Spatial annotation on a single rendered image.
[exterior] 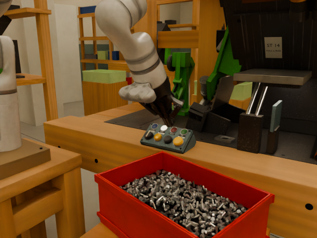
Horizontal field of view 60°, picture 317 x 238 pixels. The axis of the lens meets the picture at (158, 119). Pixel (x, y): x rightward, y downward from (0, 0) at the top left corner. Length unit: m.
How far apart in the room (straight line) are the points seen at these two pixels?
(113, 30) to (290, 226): 0.59
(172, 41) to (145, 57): 0.98
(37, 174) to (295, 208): 0.68
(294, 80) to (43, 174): 0.71
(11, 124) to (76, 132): 0.24
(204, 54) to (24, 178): 0.93
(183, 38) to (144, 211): 1.13
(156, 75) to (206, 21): 0.80
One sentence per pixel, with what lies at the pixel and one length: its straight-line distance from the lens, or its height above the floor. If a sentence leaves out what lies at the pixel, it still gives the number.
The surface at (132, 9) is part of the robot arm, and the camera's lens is 0.53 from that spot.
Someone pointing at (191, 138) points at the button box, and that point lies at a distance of 0.82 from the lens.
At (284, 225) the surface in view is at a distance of 0.76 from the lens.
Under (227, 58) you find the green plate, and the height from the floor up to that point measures 1.16.
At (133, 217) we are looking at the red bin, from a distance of 0.57.
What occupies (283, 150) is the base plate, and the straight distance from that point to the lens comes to 0.89.
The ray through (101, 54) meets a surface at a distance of 7.52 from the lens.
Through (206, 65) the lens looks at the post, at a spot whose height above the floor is 1.10.
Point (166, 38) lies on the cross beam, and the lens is 1.56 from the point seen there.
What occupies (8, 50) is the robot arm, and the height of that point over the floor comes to 1.18.
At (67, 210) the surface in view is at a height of 0.68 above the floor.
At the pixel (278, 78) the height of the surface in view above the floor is 1.12.
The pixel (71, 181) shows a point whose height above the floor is 0.77.
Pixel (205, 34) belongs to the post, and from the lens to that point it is 1.36.
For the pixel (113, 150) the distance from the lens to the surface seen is 0.94.
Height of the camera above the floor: 1.20
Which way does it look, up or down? 15 degrees down
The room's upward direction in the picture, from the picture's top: straight up
